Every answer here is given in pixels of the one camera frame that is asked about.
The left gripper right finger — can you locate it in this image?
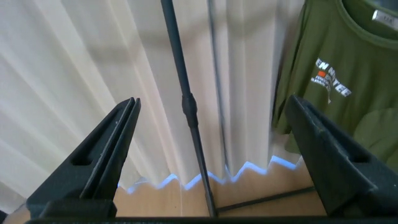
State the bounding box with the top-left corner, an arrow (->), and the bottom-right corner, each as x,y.
284,95 -> 398,216

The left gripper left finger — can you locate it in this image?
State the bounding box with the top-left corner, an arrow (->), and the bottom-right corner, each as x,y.
26,97 -> 142,218

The black clothes rack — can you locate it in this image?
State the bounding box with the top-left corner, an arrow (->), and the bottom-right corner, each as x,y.
160,0 -> 317,218

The beige curtain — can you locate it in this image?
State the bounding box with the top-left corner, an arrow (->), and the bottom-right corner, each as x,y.
0,0 -> 307,215

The green sleeveless shirt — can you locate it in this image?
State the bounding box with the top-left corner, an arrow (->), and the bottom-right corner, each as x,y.
272,0 -> 398,174

